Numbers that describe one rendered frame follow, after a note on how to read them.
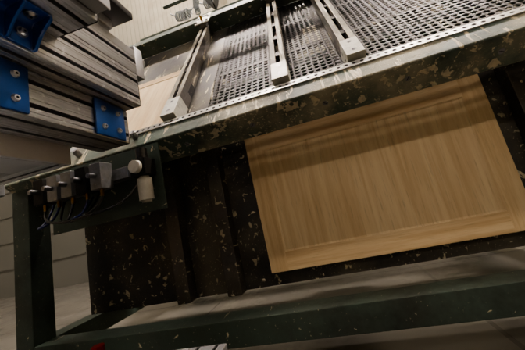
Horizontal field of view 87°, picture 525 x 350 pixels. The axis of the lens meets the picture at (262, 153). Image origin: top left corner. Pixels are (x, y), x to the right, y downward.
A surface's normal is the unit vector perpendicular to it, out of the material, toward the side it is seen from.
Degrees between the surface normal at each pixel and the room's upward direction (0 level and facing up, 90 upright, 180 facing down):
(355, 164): 90
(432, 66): 143
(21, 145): 90
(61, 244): 90
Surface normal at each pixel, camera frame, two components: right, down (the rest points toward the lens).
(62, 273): -0.23, -0.15
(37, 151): 0.95, -0.25
